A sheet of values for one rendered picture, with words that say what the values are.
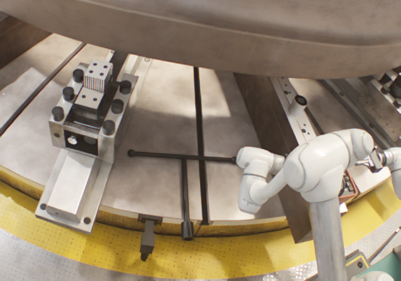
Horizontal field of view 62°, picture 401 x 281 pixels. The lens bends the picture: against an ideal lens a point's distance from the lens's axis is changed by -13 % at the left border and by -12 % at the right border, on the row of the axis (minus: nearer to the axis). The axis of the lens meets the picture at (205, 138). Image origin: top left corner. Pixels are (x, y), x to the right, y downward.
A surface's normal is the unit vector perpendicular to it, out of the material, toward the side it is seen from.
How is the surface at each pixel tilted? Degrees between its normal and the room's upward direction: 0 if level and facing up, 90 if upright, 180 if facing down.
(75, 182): 0
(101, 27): 90
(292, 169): 87
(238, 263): 0
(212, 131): 0
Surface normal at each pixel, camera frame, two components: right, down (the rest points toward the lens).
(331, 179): 0.39, 0.14
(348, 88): -0.68, 0.16
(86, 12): -0.22, 0.75
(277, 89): 0.22, -0.58
